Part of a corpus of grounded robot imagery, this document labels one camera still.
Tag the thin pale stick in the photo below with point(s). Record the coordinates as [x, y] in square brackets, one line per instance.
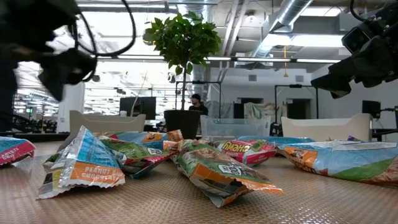
[136, 99]

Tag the person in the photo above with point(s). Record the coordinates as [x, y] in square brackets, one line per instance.
[198, 107]

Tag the beige mat black border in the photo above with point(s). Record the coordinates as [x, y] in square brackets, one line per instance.
[186, 213]

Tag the black panel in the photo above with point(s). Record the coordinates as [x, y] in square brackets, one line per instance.
[7, 105]

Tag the white cup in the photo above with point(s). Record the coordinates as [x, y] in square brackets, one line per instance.
[123, 113]

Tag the silver ventilation duct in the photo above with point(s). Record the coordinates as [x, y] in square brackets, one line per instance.
[289, 12]

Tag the clear plastic bin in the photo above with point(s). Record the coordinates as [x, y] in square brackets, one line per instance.
[236, 127]

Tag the ceiling light strip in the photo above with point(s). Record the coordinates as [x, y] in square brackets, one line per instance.
[264, 59]
[140, 57]
[317, 60]

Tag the pale draped cloth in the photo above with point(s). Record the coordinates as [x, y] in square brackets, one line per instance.
[222, 109]
[261, 112]

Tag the silver duct column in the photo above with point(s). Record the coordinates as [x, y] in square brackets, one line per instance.
[199, 77]

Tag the black box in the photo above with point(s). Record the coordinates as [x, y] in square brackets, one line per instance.
[371, 109]

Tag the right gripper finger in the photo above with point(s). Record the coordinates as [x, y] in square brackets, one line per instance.
[335, 85]
[343, 67]

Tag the granola bar pink banner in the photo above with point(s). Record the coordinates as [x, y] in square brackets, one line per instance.
[133, 152]
[248, 152]

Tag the blue snack bar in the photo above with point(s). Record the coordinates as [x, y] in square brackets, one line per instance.
[14, 151]

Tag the black monitor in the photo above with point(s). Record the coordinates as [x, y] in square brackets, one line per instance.
[143, 107]

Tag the green exit sign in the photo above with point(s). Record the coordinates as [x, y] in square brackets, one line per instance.
[29, 110]

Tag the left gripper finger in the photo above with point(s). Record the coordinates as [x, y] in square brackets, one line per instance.
[71, 60]
[62, 79]

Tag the white plastic bin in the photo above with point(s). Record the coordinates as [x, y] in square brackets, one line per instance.
[326, 127]

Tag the grey plastic bin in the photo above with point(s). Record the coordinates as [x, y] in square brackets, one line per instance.
[105, 123]

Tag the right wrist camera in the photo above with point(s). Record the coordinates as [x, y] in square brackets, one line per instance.
[357, 39]

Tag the green plant in black pot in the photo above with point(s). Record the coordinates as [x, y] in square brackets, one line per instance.
[183, 43]

